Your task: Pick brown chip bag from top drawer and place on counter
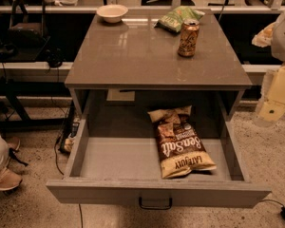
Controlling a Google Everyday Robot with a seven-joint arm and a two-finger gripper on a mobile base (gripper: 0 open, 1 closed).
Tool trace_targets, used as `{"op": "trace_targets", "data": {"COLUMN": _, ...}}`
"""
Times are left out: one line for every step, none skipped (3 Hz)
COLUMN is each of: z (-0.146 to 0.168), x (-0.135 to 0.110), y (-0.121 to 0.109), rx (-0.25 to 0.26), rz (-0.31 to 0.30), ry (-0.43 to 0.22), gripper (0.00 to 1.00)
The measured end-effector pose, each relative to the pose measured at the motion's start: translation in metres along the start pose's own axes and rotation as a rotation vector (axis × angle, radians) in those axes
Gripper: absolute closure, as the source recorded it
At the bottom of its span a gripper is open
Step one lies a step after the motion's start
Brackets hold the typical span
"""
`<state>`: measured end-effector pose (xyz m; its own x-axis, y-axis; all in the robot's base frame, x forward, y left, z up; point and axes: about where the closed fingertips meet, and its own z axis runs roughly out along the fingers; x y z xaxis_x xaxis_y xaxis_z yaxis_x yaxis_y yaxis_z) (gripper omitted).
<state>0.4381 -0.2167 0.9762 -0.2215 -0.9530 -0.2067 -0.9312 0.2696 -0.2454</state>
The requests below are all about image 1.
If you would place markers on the person's tan shoe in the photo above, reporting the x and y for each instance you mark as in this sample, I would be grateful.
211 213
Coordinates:
14 143
9 180

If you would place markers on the power strip with plugs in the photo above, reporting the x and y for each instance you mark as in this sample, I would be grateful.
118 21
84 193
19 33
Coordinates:
70 136

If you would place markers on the grey cabinet with counter top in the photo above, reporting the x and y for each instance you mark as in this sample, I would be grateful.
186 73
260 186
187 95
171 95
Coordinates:
134 54

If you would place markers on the green chip bag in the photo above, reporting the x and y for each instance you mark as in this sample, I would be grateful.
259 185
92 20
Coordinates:
173 20

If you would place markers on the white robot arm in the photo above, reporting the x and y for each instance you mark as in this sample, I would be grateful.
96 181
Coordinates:
278 41

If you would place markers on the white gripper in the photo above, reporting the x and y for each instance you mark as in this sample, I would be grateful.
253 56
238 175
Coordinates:
284 42

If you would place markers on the white ceramic bowl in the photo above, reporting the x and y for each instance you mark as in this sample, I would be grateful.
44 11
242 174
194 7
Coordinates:
112 13

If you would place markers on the black drawer handle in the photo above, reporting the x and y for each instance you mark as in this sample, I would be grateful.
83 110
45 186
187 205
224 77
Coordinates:
155 204

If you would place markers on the brown Late July chip bag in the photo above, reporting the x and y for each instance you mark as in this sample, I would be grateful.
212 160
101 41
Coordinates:
181 150

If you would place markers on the white label sheet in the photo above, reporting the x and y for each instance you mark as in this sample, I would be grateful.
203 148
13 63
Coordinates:
116 95

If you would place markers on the grey open top drawer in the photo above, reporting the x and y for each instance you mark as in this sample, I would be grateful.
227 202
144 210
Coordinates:
115 158

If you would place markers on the orange soda can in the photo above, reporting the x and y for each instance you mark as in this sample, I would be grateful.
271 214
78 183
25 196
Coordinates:
188 37

